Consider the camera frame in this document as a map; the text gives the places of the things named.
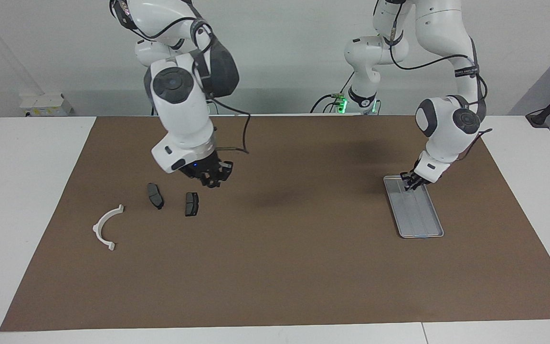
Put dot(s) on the white power strip box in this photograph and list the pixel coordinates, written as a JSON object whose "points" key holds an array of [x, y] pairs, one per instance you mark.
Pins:
{"points": [[46, 105]]}

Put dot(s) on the long dark grey brake pad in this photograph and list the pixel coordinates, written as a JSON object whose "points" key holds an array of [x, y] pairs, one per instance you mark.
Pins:
{"points": [[154, 195]]}

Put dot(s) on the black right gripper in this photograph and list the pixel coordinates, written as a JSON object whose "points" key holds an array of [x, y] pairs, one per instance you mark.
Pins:
{"points": [[206, 167]]}

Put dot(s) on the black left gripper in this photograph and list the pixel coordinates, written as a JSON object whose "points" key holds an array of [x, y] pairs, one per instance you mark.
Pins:
{"points": [[419, 174]]}

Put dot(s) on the white curved plastic bracket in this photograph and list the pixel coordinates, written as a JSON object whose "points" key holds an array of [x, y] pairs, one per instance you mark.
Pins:
{"points": [[97, 229]]}

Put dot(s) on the short dark grey brake pad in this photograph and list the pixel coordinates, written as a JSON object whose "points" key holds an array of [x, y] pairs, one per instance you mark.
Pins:
{"points": [[191, 204]]}

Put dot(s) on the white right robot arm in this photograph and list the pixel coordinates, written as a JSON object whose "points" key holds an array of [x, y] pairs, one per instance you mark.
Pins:
{"points": [[184, 119]]}

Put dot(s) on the brown table mat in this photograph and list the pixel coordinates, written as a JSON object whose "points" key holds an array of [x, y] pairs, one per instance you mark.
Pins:
{"points": [[275, 277]]}

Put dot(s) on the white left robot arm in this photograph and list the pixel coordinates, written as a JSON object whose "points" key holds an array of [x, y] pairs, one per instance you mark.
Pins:
{"points": [[442, 24]]}

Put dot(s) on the silver metal tray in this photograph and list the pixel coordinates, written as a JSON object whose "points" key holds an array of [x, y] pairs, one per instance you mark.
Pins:
{"points": [[416, 215]]}

